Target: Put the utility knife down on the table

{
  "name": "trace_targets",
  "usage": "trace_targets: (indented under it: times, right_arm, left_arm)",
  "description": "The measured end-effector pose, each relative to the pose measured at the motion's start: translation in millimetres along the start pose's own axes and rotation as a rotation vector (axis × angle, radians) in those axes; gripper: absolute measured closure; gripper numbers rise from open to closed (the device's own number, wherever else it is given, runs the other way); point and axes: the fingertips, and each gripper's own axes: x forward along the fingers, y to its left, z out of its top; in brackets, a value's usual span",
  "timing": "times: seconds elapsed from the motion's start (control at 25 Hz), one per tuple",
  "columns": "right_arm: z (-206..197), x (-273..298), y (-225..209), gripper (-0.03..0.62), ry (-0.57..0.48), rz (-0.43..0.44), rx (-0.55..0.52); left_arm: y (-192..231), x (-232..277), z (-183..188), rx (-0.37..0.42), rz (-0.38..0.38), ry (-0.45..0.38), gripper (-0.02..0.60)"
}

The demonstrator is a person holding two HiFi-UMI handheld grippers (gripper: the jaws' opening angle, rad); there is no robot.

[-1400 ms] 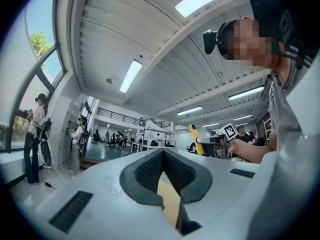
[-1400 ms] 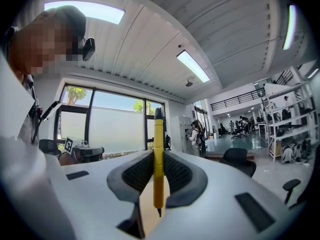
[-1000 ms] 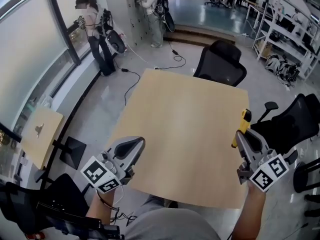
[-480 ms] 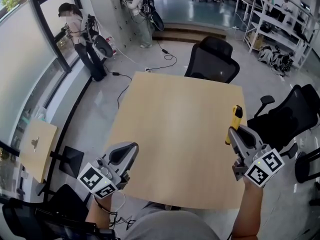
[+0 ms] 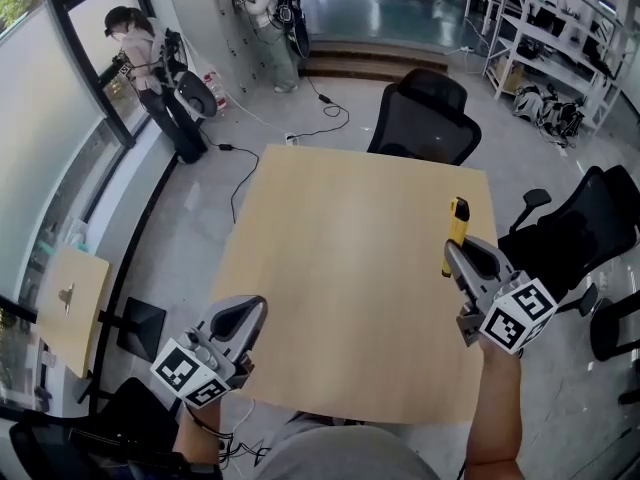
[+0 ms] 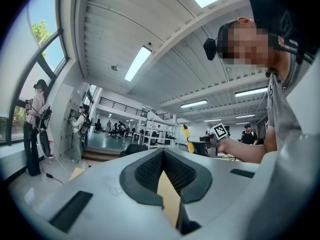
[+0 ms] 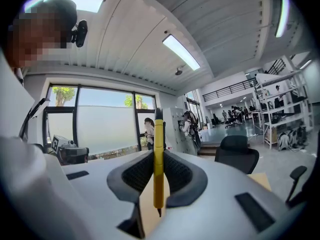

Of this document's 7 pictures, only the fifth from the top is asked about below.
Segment person's left forearm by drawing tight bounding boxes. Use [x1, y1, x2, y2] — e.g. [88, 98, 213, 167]
[172, 400, 224, 464]

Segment small wooden side table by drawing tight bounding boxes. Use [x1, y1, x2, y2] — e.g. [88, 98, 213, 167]
[35, 246, 167, 409]

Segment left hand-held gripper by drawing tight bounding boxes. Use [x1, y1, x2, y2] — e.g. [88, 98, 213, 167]
[149, 295, 269, 411]

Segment small metal clip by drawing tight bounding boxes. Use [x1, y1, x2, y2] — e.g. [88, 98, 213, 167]
[56, 282, 76, 317]

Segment person's grey shirt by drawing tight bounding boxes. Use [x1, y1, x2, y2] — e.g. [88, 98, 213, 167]
[252, 412, 444, 480]

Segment cardboard box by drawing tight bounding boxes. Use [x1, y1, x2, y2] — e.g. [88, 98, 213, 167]
[501, 61, 527, 95]

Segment black monitor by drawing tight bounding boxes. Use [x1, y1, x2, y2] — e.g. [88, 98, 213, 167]
[64, 425, 224, 480]

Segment grey metal lockers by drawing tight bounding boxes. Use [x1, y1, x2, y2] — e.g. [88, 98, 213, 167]
[205, 0, 264, 98]

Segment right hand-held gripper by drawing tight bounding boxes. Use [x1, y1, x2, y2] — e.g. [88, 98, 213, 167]
[444, 235, 559, 356]

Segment teal plastic item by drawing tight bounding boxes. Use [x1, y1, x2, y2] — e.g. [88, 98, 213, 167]
[63, 217, 95, 250]

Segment black mesh office chair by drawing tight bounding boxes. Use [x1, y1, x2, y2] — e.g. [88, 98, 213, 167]
[8, 377, 186, 480]
[497, 164, 640, 314]
[366, 67, 483, 167]

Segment black white bags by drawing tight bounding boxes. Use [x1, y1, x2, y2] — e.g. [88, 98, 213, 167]
[512, 83, 586, 144]

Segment pack of bottles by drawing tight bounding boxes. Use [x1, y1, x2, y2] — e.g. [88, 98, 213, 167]
[201, 69, 230, 111]

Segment yellow black utility knife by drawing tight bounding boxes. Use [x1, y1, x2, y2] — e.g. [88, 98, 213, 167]
[440, 196, 472, 280]

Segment person's right forearm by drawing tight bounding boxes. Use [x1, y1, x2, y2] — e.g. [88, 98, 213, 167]
[465, 337, 524, 480]

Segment white round device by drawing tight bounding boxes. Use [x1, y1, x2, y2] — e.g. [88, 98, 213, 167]
[173, 69, 220, 119]

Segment white metal shelf rack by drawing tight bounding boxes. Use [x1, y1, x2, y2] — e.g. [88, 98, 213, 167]
[482, 0, 632, 134]

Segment light wooden square table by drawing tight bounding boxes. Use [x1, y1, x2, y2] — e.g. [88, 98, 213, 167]
[208, 143, 500, 427]

